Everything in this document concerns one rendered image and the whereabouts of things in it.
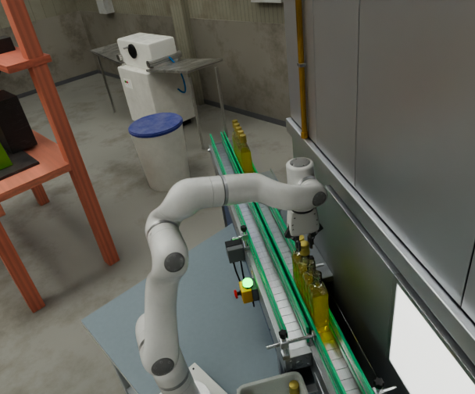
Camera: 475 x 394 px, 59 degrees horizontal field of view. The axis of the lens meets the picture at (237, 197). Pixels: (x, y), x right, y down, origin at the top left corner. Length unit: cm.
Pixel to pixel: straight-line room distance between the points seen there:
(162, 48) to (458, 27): 508
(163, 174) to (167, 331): 324
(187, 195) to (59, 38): 885
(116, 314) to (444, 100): 182
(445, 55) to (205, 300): 164
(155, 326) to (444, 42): 106
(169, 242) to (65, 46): 891
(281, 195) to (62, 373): 231
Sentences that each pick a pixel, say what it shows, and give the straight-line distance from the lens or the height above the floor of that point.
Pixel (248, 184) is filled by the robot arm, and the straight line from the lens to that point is 120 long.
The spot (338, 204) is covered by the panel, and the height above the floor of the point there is 149.
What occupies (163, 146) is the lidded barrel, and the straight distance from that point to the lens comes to 432.
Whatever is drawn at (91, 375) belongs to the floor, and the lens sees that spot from 307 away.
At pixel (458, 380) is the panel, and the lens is 106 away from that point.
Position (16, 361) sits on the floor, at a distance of 343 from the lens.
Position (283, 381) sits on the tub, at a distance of 154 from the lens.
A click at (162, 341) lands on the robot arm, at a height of 125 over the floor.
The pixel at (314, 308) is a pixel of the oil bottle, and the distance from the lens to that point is 147.
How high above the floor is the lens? 228
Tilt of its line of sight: 32 degrees down
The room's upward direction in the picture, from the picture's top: 9 degrees counter-clockwise
